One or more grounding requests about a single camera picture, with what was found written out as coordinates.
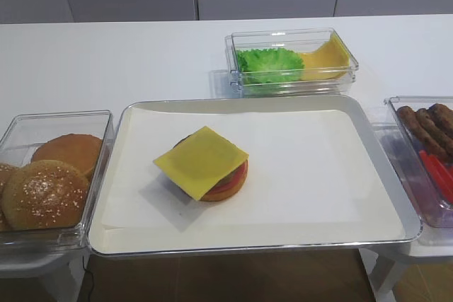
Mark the red tomato slices in container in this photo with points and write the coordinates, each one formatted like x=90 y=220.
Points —
x=439 y=173

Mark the plain bun bottom in container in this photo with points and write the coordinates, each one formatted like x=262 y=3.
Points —
x=78 y=150

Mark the bottom burger bun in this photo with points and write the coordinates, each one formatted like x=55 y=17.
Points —
x=221 y=196

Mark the brown meat patty left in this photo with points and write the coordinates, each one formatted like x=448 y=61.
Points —
x=410 y=121

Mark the yellow cheese slices in container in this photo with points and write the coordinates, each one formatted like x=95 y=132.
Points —
x=329 y=61

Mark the white parchment paper sheet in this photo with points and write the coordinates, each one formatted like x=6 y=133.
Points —
x=310 y=180

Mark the clear patty tomato container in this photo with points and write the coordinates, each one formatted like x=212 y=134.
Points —
x=403 y=152

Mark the brown meat patty right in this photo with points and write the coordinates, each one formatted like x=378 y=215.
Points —
x=442 y=117

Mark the sesame bun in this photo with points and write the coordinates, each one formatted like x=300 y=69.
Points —
x=6 y=171
x=44 y=194

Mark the brown meat patty middle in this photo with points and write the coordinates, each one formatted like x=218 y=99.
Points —
x=435 y=133

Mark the dark patty on burger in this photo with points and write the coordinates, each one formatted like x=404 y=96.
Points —
x=182 y=140

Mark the yellow cheese slice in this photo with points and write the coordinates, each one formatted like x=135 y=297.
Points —
x=200 y=162

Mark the clear bun container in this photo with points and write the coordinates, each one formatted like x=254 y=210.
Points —
x=24 y=135

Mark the white metal serving tray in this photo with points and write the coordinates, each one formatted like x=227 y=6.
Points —
x=97 y=235

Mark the green lettuce leaf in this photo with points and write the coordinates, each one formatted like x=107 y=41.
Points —
x=272 y=65

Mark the red tomato slice on burger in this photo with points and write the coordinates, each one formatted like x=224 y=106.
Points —
x=231 y=179

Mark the brown meat patty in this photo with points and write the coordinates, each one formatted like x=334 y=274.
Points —
x=442 y=117
x=435 y=133
x=410 y=121

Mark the clear lettuce cheese container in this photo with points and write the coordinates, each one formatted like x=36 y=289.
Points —
x=302 y=40

